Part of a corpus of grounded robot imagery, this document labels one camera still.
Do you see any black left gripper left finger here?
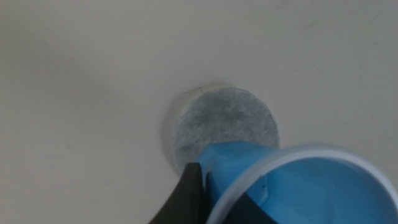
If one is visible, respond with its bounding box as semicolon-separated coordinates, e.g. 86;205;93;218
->
149;162;206;224

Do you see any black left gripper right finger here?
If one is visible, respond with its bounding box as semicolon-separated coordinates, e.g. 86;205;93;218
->
214;192;278;224

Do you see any blue plastic cup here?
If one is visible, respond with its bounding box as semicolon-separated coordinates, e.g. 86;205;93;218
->
196;141;398;224

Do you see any round grey cup mat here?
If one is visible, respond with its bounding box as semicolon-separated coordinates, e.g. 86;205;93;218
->
170;86;280;175

